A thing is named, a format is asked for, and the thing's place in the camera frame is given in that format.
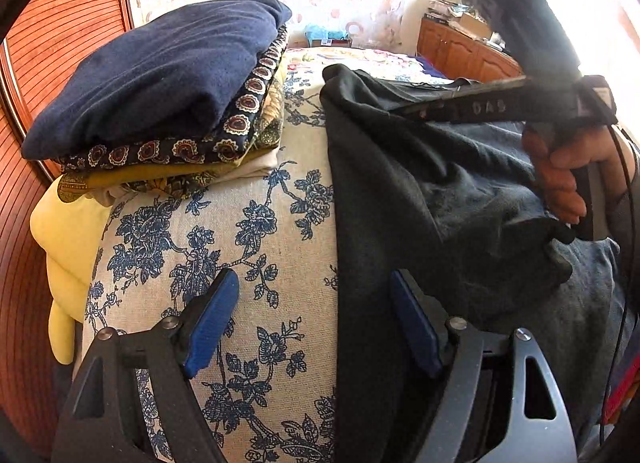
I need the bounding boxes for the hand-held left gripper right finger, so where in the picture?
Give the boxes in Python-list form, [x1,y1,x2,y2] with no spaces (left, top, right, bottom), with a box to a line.
[390,269,578,463]

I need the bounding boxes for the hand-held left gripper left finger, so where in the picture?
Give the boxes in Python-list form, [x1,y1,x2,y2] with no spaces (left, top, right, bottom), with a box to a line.
[50,268,241,463]

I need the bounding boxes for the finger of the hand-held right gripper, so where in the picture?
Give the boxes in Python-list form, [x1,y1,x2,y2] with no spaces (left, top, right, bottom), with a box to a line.
[394,85,471,122]

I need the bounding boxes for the black garment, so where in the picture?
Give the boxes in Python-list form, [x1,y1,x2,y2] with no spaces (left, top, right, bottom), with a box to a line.
[322,64,576,463]

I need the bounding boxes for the person's right hand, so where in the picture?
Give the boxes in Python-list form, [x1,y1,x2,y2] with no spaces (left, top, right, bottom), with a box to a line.
[522,129,623,224]

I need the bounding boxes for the dark blue bed sheet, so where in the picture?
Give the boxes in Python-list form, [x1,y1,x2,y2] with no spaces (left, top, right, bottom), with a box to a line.
[415,54,453,80]

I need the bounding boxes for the wooden cabinet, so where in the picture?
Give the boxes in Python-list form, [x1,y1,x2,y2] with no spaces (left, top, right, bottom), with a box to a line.
[416,17,523,81]

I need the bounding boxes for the bright window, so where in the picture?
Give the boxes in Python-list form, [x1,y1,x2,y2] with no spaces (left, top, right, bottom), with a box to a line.
[530,0,640,108]

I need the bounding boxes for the red flowered blanket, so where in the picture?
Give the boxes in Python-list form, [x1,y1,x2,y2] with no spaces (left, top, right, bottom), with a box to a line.
[285,45,453,86]

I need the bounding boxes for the clutter of small household things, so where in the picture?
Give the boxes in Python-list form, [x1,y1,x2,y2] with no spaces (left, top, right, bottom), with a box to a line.
[424,0,511,51]

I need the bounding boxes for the blue floral bed cover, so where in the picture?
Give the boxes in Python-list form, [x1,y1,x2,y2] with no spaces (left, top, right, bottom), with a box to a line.
[75,75,451,463]

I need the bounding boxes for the light blue box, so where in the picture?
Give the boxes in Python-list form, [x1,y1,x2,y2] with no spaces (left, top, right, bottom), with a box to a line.
[305,23,351,46]

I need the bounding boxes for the folded beige cloth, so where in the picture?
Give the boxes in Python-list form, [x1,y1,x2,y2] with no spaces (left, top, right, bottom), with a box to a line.
[95,145,282,208]

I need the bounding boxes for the folded mustard patterned cloth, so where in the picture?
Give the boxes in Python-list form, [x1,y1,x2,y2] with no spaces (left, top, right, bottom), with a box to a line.
[56,60,288,204]

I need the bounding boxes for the pale yellow cloth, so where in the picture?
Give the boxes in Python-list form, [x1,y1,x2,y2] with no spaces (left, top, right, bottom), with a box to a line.
[29,188,113,365]

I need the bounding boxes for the person's grey-blue pants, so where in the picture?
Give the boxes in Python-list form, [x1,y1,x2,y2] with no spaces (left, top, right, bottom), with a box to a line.
[545,238,633,459]

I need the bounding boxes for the folded navy paisley garment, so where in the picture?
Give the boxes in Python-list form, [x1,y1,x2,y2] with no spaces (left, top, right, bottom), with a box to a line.
[55,25,290,168]

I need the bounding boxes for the wooden slatted door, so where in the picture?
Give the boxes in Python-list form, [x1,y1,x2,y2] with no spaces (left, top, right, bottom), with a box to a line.
[0,0,136,444]

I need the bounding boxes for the black cable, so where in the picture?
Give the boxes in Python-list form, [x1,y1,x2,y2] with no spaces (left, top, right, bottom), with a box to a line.
[597,123,640,449]

